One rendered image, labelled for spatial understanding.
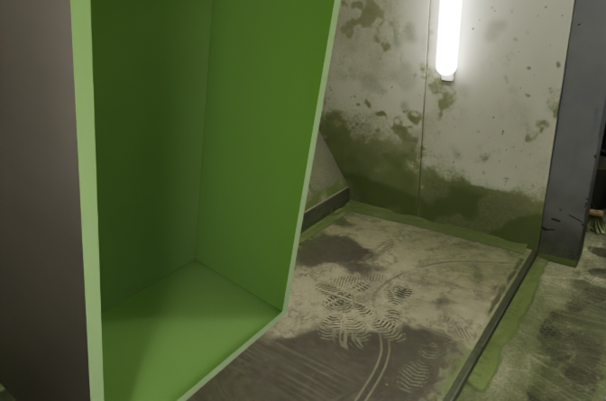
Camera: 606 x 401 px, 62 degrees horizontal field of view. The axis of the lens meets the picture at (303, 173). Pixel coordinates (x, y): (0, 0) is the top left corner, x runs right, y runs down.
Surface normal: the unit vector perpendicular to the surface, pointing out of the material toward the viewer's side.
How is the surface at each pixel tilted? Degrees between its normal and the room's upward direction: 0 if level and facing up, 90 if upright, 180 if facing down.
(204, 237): 90
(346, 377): 0
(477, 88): 90
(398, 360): 0
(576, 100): 90
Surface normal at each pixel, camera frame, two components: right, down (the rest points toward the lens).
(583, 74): -0.59, 0.28
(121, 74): 0.82, 0.36
